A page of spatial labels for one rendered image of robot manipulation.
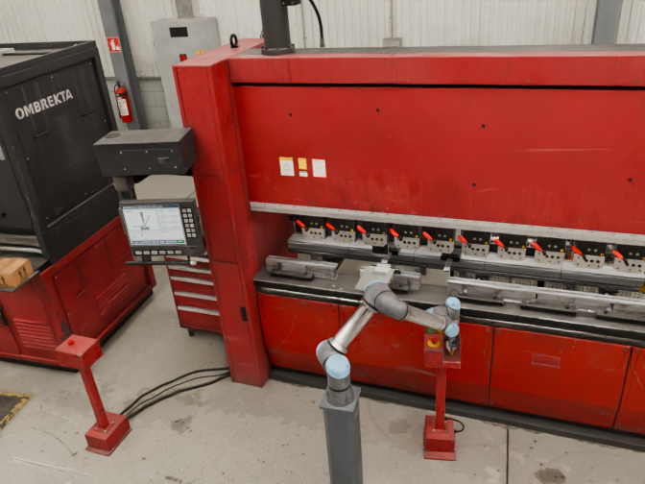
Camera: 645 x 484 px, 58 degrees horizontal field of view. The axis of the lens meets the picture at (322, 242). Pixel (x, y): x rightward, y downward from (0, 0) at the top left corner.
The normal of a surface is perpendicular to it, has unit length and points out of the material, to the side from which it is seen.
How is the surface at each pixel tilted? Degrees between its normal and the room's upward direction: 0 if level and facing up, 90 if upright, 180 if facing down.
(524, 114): 90
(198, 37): 90
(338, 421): 90
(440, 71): 90
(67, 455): 0
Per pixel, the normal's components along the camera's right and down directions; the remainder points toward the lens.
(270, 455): -0.07, -0.88
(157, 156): -0.10, 0.48
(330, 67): -0.34, 0.47
